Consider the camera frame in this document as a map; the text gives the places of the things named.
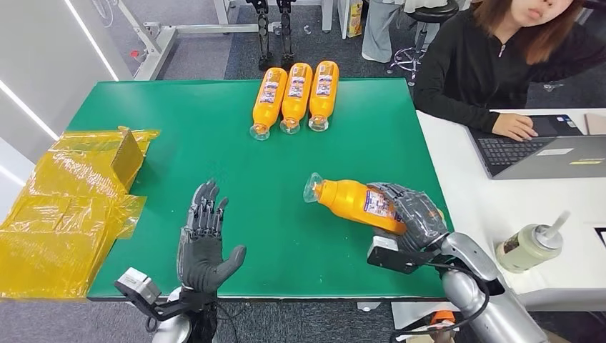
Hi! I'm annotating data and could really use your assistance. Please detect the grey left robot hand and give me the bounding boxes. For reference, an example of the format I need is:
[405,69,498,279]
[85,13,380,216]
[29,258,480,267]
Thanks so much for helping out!
[176,179,247,294]

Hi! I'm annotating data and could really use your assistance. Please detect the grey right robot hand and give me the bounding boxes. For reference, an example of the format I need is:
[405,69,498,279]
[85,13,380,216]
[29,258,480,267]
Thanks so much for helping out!
[367,182,449,254]

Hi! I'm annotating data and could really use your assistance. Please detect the orange bottle with blue label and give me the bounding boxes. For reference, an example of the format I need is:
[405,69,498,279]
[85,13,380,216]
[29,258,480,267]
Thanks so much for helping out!
[302,172,446,237]

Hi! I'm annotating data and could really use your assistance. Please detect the orange bottle with clear cap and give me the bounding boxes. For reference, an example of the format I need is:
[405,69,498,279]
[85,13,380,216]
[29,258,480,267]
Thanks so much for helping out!
[249,66,289,141]
[308,60,340,132]
[279,62,314,135]

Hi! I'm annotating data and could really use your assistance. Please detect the orange tag with white label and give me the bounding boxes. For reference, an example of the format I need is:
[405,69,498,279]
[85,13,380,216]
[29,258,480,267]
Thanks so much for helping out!
[428,309,461,343]

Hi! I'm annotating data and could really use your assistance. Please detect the pale drink cup with straw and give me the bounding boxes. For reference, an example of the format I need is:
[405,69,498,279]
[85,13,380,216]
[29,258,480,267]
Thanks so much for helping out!
[495,210,572,274]

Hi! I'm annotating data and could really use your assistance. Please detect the green table mat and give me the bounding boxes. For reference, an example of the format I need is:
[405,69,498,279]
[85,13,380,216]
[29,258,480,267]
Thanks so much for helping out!
[66,78,455,302]

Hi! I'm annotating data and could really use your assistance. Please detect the person's hand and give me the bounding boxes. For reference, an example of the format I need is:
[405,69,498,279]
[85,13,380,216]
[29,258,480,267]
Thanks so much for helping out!
[492,112,540,142]

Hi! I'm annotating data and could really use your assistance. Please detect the grey laptop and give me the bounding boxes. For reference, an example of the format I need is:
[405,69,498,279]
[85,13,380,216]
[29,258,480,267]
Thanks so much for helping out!
[467,114,606,181]

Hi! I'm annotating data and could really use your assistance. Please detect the yellow film wrapped cardboard box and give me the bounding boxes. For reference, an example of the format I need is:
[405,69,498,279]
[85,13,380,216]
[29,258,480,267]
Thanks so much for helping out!
[0,126,161,302]

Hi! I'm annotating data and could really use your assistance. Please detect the person in pale clothing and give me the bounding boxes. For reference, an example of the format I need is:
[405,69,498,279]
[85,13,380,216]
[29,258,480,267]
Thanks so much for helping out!
[362,0,458,64]

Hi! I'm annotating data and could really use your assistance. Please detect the beige notebook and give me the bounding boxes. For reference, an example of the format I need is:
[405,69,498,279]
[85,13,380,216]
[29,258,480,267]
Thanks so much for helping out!
[583,113,606,136]

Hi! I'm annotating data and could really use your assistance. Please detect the black stool with chrome base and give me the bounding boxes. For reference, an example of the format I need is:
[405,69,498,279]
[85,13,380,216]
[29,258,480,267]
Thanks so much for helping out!
[387,0,460,88]

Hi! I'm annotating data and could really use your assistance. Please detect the yellow carton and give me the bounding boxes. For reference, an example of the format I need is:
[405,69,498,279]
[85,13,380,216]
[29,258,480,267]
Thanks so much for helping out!
[347,0,364,39]

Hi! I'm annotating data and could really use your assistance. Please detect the black robot leg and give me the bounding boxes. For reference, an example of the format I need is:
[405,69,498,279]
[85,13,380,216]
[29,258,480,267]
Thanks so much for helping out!
[246,0,274,72]
[277,0,297,69]

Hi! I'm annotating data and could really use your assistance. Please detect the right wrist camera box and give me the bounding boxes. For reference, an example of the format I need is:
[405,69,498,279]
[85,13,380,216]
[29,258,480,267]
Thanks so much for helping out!
[367,235,422,276]

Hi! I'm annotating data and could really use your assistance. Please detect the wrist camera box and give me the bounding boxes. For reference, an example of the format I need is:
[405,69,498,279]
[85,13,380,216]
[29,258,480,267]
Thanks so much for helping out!
[114,267,164,309]
[367,235,422,276]

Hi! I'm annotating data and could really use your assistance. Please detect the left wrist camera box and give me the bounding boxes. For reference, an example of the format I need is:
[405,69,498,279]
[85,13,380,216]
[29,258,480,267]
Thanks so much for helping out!
[114,267,164,309]

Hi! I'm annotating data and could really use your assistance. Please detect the white metal frame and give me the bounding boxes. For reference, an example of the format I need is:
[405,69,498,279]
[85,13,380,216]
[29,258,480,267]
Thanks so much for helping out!
[89,0,334,81]

